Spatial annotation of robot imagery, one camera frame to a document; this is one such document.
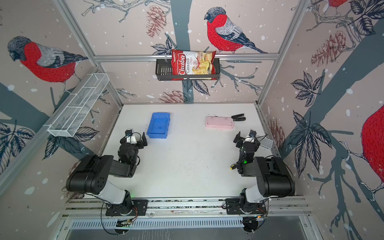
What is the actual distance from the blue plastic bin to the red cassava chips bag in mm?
367

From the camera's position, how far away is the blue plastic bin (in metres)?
1.01

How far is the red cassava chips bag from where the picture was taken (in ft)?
2.86

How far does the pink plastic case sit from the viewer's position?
42.5 inches

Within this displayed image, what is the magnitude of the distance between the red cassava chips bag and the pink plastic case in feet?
1.11

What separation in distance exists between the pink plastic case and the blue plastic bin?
0.29 m
